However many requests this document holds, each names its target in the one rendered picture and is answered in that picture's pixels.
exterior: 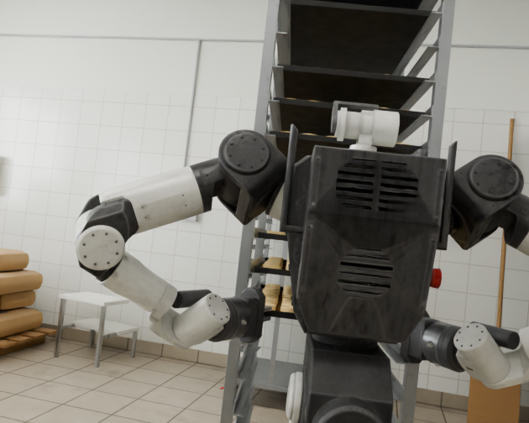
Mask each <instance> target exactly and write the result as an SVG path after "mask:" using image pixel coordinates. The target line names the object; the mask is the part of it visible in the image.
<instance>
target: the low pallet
mask: <svg viewBox="0 0 529 423"><path fill-rule="evenodd" d="M55 333H57V330H54V329H49V328H43V327H37V328H35V329H31V330H27V331H25V332H19V333H16V334H13V335H9V336H6V337H0V356H2V355H4V354H7V353H12V352H15V351H18V350H21V349H24V348H27V347H32V346H34V345H38V344H40V343H43V342H45V336H46V335H48V336H49V335H52V334H55Z"/></svg>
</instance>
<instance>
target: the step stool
mask: <svg viewBox="0 0 529 423"><path fill-rule="evenodd" d="M59 298H61V301H60V313H59V320H58V327H57V333H56V339H55V352H54V358H58V357H59V354H60V341H61V334H62V329H66V328H72V327H76V326H78V327H83V328H87V329H91V330H90V336H89V343H88V348H92V347H93V340H94V333H95V331H98V335H97V348H96V355H95V362H94V368H99V364H100V357H101V350H102V339H105V338H109V337H115V336H120V335H123V334H128V333H131V332H133V340H132V347H131V353H130V357H131V358H135V351H136V343H137V336H138V331H139V327H138V326H131V325H127V324H123V323H118V322H114V321H107V320H105V317H106V310H107V306H114V305H120V304H127V303H129V302H130V300H128V299H125V298H121V297H116V296H111V295H103V294H98V293H93V292H88V291H86V292H76V293H67V294H60V296H59ZM66 300H73V301H79V302H83V303H87V304H92V305H96V306H101V307H102V309H101V315H100V319H98V318H88V319H83V320H78V321H72V322H71V324H65V325H63V321H64V314H65V302H66ZM104 332H106V333H107V334H103V333H104Z"/></svg>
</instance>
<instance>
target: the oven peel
mask: <svg viewBox="0 0 529 423"><path fill-rule="evenodd" d="M514 122H515V119H514V118H511V119H510V130H509V143H508V155H507V159H509V160H512V148H513V134H514ZM505 252H506V243H505V239H504V229H503V232H502V245H501V258H500V283H499V295H498V308H497V322H496V327H499V328H501V317H502V304H503V291H504V278H505ZM520 395H521V385H520V384H517V385H513V386H510V387H505V388H502V389H490V388H487V387H486V386H484V385H483V383H482V382H481V381H479V380H478V379H473V378H472V377H471V376H470V381H469V403H468V415H467V423H519V410H520Z"/></svg>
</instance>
